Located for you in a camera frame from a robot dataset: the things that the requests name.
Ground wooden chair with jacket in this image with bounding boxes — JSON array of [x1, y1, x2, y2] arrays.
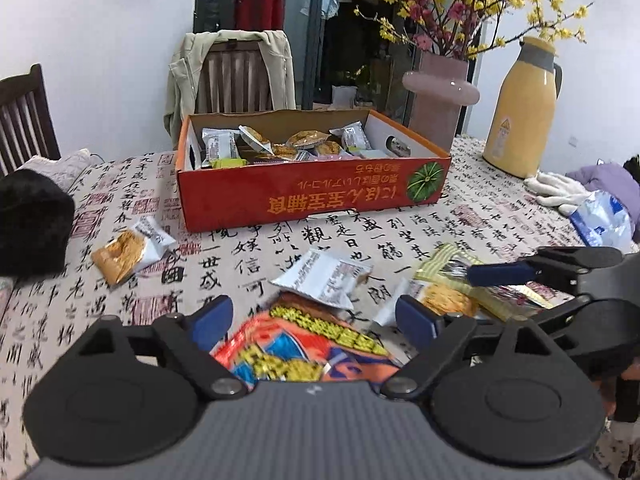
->
[[195, 40, 272, 114]]

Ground orange noodle snack packet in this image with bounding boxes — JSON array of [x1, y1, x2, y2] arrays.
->
[[372, 277, 481, 328]]

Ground pink ceramic vase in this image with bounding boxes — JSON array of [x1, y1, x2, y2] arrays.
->
[[402, 52, 480, 152]]

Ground beige jacket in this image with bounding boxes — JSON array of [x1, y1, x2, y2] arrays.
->
[[163, 30, 296, 145]]

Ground calligraphy print tablecloth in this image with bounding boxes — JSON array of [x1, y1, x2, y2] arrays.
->
[[1, 137, 578, 479]]

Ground orange white snack packet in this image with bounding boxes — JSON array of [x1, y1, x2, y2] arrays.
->
[[91, 216, 176, 287]]

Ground dark wooden chair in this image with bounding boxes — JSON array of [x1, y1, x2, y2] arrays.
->
[[0, 64, 61, 177]]

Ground white work glove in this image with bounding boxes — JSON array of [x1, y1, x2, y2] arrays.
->
[[524, 171, 591, 217]]

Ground blue white plastic bag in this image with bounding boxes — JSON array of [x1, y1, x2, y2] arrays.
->
[[570, 191, 634, 254]]

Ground orange cardboard snack box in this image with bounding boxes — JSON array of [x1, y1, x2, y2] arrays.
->
[[175, 110, 451, 232]]

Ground yellow and pink flower branches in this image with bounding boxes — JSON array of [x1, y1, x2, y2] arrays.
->
[[354, 0, 589, 61]]

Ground yellow thermos jug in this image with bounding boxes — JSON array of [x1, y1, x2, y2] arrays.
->
[[483, 36, 563, 179]]

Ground white grey snack packet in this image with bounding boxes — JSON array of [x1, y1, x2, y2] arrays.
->
[[271, 248, 372, 310]]

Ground black cloth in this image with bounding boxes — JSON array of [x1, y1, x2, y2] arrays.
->
[[0, 169, 75, 278]]

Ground purple cloth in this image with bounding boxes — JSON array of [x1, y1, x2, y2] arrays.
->
[[566, 156, 640, 243]]

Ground yellow striped snack packet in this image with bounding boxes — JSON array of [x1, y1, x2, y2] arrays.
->
[[414, 244, 556, 321]]

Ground red orange snack bag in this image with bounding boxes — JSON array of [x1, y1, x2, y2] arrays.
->
[[210, 292, 399, 388]]

